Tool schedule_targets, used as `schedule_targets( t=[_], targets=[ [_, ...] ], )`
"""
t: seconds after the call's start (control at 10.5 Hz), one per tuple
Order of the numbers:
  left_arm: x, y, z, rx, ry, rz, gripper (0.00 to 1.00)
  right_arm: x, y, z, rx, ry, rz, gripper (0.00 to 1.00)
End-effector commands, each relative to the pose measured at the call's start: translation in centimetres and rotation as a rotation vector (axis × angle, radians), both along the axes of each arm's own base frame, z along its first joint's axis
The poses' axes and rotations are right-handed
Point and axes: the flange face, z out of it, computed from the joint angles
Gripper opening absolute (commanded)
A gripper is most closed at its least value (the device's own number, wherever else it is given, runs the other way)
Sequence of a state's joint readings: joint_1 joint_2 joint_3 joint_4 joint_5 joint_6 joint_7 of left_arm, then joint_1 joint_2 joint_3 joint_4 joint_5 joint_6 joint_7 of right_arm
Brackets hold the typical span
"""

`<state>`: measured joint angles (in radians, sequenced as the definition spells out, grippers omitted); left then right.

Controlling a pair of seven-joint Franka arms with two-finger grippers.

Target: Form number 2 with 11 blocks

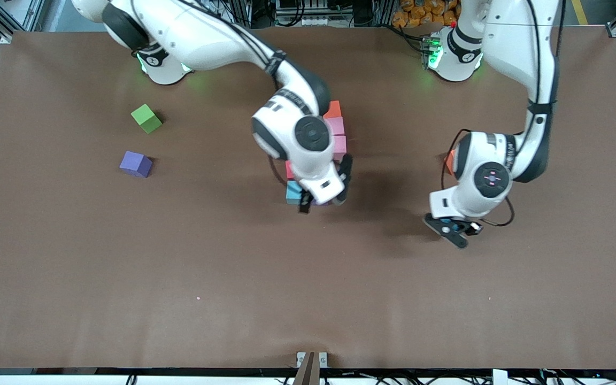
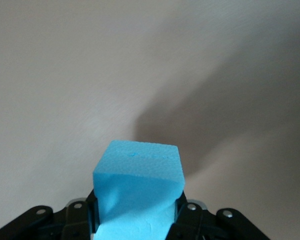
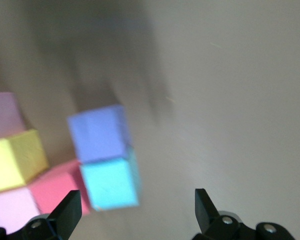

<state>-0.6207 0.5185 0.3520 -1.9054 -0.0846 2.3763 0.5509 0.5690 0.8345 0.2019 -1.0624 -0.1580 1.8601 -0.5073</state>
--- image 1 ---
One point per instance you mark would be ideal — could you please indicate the white rack device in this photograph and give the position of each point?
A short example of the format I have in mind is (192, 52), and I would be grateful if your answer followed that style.
(302, 21)

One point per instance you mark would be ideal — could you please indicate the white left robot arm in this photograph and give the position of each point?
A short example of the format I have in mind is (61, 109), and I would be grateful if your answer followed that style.
(463, 200)

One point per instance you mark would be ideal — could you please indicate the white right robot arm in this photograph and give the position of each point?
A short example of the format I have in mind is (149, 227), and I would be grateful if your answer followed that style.
(313, 171)

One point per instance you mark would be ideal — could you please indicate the orange snack bag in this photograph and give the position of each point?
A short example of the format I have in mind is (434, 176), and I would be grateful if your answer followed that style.
(420, 13)

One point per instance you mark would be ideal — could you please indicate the green foam block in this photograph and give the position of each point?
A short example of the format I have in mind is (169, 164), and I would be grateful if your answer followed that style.
(147, 118)

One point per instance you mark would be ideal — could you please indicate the orange foam block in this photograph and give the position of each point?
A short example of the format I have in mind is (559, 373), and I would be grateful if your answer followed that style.
(333, 110)
(449, 161)

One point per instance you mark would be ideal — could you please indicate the red foam block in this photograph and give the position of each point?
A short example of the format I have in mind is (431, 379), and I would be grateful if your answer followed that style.
(289, 171)

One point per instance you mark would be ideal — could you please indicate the pink foam block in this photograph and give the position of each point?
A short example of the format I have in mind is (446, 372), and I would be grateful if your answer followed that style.
(336, 126)
(340, 147)

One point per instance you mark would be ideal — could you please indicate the silver metal bracket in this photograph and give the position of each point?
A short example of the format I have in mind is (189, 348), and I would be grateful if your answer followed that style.
(323, 359)

